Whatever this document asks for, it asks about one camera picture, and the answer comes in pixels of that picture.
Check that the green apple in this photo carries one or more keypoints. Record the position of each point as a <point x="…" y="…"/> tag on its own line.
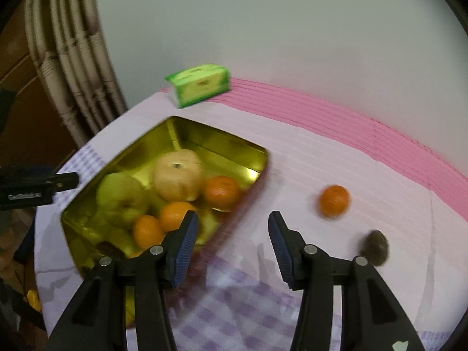
<point x="119" y="193"/>

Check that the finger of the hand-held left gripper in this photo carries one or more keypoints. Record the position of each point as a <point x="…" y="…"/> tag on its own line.
<point x="62" y="181"/>

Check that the dark brown fruit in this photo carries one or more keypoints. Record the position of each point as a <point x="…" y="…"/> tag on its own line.
<point x="374" y="247"/>

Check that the beige curtain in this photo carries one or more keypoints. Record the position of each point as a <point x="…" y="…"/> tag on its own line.
<point x="73" y="44"/>

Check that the orange tangerine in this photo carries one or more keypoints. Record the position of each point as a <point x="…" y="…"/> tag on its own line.
<point x="333" y="200"/>
<point x="222" y="192"/>
<point x="146" y="232"/>
<point x="173" y="216"/>

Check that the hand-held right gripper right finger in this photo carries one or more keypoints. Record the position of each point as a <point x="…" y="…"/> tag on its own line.
<point x="279" y="248"/>

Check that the pink checked tablecloth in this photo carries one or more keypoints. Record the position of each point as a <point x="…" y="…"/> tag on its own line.
<point x="329" y="146"/>

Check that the brown wooden cabinet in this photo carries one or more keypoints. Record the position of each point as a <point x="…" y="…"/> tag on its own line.
<point x="29" y="117"/>

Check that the small orange object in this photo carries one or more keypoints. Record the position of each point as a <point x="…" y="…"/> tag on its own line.
<point x="33" y="299"/>

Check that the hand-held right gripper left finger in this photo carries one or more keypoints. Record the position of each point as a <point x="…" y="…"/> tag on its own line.
<point x="184" y="252"/>

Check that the gold metal tin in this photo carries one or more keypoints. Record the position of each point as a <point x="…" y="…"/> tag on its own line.
<point x="219" y="150"/>

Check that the pale yellow apple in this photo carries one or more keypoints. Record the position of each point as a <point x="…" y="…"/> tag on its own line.
<point x="177" y="177"/>

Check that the green tissue pack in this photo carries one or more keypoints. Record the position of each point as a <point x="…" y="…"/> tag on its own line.
<point x="199" y="84"/>

